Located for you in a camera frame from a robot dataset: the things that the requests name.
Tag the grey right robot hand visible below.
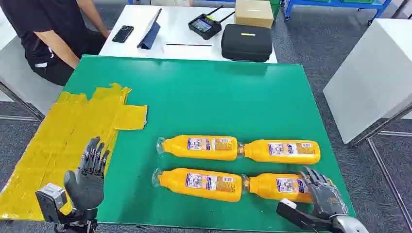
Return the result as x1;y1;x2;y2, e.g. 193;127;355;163
297;166;349;219

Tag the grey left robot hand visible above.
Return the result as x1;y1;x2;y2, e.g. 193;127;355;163
64;137;111;211

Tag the orange drink bottle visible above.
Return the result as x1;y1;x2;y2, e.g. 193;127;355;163
156;135;240;162
237;139;322;165
152;167;242;203
241;173;334;204

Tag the yellow sheet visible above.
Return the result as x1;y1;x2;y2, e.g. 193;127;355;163
0;83;148;222

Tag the grey table with dark leg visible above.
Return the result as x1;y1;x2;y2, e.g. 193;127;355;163
0;9;65;122

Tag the large bare white table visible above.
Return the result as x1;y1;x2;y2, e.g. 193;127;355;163
323;18;412;147

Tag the black smartphone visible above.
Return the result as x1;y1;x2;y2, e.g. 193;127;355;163
111;25;135;44

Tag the tablet in blue case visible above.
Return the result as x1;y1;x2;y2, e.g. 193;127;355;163
137;8;163;50

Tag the black zipped carry case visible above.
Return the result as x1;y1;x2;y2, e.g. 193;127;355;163
221;23;274;63

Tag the person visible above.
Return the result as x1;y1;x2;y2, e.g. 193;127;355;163
0;0;112;87

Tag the white table with devices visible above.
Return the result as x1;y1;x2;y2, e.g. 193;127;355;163
99;4;278;64

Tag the blue metal cart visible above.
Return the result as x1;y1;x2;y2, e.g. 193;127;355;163
283;0;394;26

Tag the green crate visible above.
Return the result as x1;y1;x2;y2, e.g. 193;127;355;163
270;0;282;20

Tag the brown cardboard box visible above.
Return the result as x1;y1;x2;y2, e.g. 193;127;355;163
234;0;275;29

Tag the black remote controller with antennas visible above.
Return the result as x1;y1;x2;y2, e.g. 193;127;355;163
188;4;236;41

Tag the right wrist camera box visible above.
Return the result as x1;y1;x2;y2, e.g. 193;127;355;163
276;198;332;232

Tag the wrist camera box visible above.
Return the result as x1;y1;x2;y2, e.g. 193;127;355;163
35;183;68;225
276;198;332;232

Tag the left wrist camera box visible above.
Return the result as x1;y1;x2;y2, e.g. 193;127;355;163
35;183;68;225

